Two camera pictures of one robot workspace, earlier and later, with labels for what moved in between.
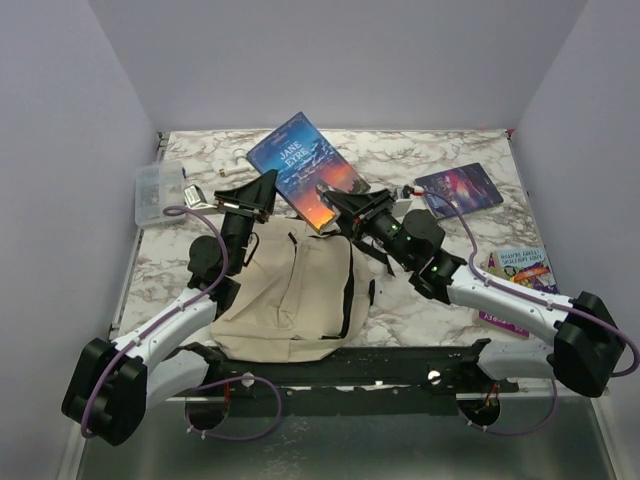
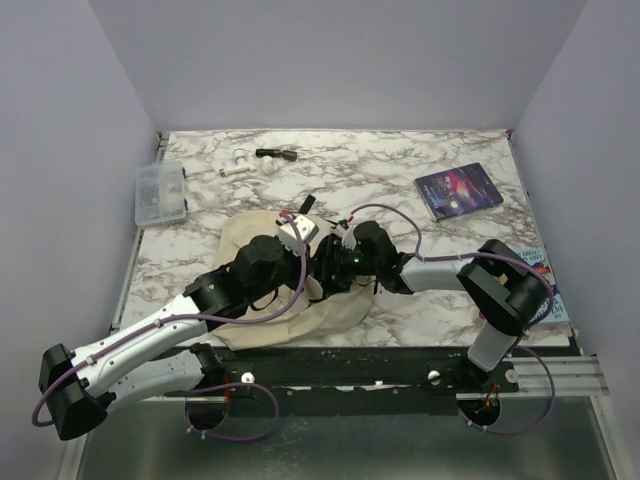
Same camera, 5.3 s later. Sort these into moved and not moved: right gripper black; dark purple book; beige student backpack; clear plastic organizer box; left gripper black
Moved: beige student backpack; left gripper black; right gripper black
Not moved: clear plastic organizer box; dark purple book
